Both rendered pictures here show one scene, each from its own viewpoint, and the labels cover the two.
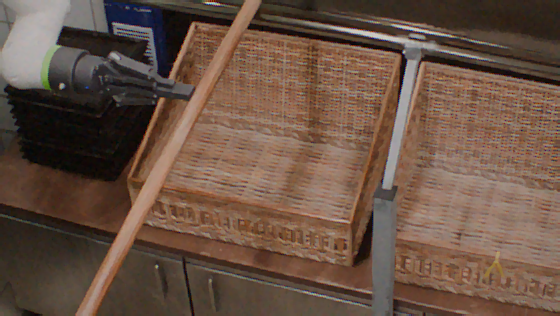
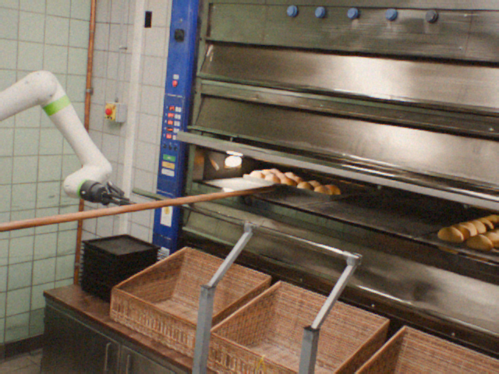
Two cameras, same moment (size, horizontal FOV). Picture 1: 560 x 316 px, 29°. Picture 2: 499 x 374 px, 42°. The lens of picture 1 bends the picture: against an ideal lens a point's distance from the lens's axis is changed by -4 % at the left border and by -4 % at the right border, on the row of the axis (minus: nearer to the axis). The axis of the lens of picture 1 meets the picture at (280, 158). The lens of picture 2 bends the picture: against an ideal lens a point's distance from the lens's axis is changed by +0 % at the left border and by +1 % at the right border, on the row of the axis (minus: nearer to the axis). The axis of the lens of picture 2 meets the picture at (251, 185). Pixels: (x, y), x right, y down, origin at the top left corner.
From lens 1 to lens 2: 1.41 m
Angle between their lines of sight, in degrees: 36
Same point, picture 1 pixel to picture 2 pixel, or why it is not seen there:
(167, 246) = (115, 329)
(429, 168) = (270, 344)
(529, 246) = not seen: outside the picture
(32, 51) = (79, 177)
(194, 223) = (133, 321)
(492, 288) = not seen: outside the picture
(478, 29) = (309, 263)
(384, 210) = (203, 296)
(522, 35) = (330, 269)
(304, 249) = (177, 344)
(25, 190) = (69, 296)
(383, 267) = (199, 340)
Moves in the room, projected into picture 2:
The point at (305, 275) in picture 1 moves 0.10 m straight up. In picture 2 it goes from (171, 356) to (173, 333)
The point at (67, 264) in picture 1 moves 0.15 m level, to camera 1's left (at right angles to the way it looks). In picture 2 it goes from (71, 344) to (44, 336)
